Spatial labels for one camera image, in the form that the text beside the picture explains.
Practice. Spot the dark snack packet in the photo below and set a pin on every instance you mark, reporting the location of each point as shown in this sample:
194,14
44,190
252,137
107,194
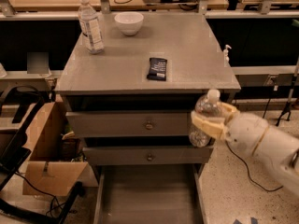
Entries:
157,69

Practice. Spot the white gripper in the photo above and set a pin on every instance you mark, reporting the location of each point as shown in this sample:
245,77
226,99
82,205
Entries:
246,133

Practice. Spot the clear water bottle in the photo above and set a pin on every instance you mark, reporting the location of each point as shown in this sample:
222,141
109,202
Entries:
208,107

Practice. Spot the grey open bottom drawer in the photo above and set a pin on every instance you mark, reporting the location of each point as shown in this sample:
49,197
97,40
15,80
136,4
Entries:
149,194

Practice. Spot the black stand leg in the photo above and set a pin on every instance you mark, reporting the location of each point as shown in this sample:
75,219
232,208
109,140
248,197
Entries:
287,110

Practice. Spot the small pump dispenser bottle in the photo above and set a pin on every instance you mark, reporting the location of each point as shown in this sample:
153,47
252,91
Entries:
226,50

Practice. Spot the grey drawer cabinet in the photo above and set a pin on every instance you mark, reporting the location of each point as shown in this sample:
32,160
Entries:
115,80

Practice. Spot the grey top drawer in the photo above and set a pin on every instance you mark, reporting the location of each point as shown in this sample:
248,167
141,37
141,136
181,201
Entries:
129,124

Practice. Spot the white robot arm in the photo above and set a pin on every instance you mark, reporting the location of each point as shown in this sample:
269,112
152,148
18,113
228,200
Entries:
278,152

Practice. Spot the labelled water bottle left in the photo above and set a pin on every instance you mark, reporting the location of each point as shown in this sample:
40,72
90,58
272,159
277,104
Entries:
91,27

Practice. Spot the black chair frame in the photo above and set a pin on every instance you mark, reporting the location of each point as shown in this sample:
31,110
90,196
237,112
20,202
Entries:
13,154

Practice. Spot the open cardboard box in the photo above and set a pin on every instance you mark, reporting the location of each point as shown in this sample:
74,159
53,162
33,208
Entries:
51,167

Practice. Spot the grey middle drawer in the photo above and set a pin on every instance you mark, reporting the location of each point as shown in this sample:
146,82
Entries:
148,152

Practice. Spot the white ceramic bowl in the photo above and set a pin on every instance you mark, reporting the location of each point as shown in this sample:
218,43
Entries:
129,23

